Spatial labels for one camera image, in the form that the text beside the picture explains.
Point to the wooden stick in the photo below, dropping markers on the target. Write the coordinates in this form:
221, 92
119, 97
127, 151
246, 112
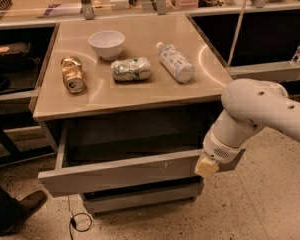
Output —
236, 34

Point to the crushed green white can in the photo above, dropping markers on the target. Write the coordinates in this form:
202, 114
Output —
136, 69

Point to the brown shoe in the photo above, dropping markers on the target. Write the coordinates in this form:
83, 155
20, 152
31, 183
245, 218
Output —
32, 202

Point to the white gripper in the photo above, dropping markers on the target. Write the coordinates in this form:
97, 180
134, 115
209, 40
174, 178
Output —
219, 151

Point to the grey drawer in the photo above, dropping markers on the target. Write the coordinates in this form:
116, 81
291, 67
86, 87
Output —
142, 195
83, 168

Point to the grey top drawer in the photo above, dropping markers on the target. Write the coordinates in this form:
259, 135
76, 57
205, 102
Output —
83, 168

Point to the clear plastic water bottle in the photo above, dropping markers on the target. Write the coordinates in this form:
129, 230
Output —
175, 62

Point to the purple white paper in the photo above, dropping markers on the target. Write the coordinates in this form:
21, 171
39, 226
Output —
56, 10

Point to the grey drawer cabinet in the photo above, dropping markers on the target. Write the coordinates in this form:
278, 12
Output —
125, 103

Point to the white bowl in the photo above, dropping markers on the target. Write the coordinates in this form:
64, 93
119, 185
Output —
107, 44

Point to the crushed gold can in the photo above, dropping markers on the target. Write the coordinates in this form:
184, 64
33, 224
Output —
72, 74

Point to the dark trouser leg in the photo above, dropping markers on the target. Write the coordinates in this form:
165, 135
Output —
11, 212

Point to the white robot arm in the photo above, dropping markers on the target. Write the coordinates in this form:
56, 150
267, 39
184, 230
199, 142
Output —
248, 107

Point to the grey bottom drawer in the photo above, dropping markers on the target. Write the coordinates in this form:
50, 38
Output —
142, 195

